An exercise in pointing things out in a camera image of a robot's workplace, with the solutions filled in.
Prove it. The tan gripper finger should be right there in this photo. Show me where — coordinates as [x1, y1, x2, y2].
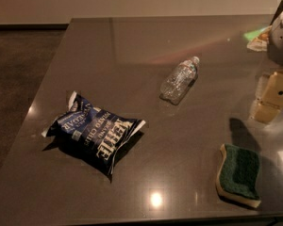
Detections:
[250, 71, 283, 124]

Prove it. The clear plastic water bottle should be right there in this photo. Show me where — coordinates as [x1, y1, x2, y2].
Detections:
[160, 56, 200, 105]

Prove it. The green yellow sponge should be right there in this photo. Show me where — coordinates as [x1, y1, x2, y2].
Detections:
[216, 143, 261, 208]

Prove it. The blue potato chip bag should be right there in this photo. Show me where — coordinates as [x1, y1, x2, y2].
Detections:
[42, 91, 145, 175]

